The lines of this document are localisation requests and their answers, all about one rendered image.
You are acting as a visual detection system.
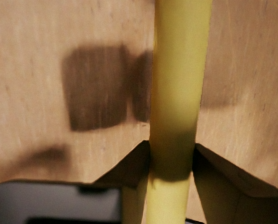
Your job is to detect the long yellow rail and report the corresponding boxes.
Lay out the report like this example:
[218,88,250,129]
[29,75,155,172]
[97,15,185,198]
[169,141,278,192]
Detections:
[146,0,213,224]

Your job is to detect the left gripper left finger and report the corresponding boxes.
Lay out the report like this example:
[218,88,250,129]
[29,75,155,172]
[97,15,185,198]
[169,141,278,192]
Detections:
[0,140,150,224]

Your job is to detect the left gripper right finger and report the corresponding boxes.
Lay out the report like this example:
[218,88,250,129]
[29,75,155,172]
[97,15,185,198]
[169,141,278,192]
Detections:
[192,142,278,224]

